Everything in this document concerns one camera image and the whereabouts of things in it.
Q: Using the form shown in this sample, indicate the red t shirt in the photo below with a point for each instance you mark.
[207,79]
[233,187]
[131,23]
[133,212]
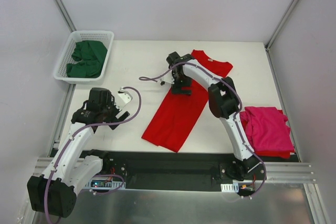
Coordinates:
[278,153]
[176,117]

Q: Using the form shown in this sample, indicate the right aluminium frame post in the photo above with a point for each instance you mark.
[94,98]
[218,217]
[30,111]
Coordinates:
[285,17]

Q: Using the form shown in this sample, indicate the left white cable duct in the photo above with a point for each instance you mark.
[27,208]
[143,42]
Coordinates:
[101,184]

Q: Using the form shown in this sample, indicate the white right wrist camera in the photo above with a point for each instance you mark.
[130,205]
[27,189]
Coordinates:
[166,79]

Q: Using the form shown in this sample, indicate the white plastic basket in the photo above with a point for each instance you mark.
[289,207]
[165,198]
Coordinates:
[104,36]

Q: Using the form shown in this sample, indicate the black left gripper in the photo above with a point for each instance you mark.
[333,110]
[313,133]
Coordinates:
[119,118]

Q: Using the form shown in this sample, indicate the right white cable duct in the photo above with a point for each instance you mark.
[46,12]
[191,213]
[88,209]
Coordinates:
[230,188]

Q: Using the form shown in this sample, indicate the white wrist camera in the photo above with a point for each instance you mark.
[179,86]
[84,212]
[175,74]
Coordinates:
[166,79]
[122,98]

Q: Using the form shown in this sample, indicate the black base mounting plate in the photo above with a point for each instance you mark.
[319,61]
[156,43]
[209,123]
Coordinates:
[167,171]

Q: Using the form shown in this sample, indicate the white cable duct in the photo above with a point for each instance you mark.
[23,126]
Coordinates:
[230,188]
[101,184]

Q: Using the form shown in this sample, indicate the green t shirt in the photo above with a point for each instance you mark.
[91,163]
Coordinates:
[89,57]

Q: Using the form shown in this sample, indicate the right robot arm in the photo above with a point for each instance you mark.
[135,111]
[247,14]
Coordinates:
[224,104]

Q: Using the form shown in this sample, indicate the aluminium front rail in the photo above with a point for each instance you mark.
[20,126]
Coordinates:
[270,169]

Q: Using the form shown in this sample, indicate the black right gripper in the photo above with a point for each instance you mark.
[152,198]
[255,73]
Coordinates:
[181,90]

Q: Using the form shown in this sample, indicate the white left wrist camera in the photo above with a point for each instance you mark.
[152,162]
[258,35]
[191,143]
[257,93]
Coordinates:
[122,98]

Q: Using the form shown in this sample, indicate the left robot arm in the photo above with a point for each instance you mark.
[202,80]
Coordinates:
[56,189]

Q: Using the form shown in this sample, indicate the folded red t shirt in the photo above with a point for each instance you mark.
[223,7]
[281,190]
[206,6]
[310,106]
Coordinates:
[278,153]

